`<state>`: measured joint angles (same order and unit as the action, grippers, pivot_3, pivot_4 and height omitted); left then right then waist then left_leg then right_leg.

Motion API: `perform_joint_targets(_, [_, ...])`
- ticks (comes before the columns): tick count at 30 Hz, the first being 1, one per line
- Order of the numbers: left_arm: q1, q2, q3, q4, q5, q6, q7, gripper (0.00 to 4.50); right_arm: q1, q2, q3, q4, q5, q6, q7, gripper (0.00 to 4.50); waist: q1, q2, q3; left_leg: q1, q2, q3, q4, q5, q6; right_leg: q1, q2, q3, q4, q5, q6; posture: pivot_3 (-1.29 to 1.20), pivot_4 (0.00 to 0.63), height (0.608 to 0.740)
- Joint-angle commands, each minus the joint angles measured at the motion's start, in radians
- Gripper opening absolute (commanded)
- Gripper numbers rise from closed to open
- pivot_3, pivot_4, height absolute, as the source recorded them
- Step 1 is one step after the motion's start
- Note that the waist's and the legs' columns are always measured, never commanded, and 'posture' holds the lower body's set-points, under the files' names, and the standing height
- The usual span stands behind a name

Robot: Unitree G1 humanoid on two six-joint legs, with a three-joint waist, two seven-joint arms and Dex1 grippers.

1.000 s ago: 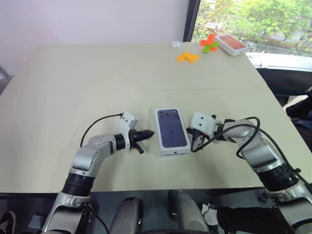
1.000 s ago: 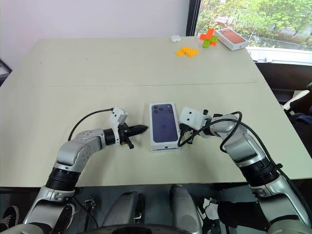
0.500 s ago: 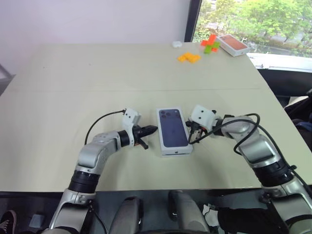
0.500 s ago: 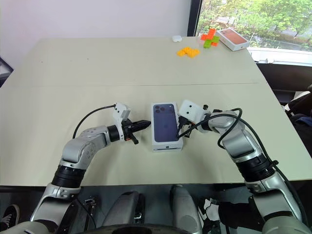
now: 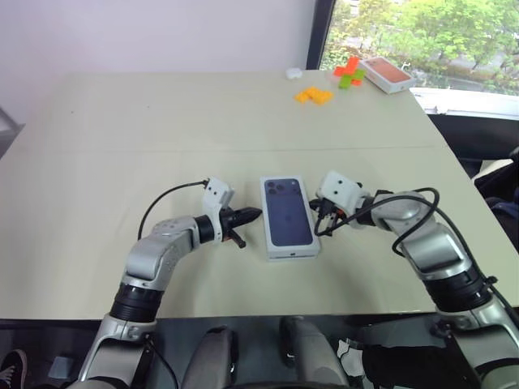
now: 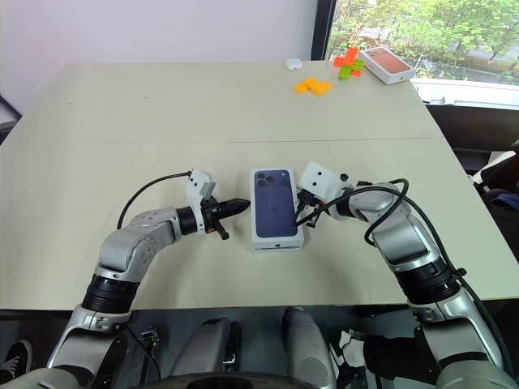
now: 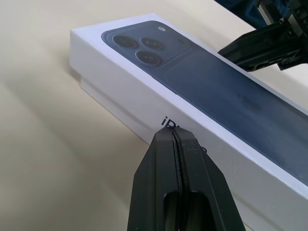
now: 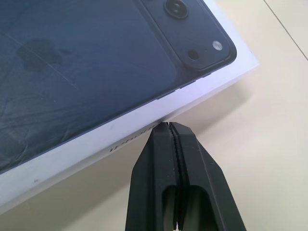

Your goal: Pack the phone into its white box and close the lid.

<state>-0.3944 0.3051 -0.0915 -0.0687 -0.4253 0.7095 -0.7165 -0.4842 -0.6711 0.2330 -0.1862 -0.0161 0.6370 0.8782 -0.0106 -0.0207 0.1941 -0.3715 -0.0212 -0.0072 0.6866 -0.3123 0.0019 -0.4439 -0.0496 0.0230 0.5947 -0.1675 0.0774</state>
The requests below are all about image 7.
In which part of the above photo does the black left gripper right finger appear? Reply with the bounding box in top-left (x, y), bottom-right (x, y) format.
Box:
top-left (172, 127), bottom-right (244, 231)

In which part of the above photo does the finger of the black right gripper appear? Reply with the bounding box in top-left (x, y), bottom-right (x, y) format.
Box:
top-left (225, 49), bottom-right (302, 73)
top-left (217, 22), bottom-right (301, 58)

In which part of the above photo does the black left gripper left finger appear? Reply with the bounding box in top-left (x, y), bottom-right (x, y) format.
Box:
top-left (126, 127), bottom-right (180, 231)

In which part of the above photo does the white smartphone box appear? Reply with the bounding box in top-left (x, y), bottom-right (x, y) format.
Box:
top-left (69, 12), bottom-right (308, 197)

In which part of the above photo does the white phone box base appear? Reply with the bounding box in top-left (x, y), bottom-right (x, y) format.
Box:
top-left (80, 76), bottom-right (150, 144)

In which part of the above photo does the dark blue object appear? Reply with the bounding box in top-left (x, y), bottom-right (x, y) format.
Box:
top-left (216, 0), bottom-right (293, 31)

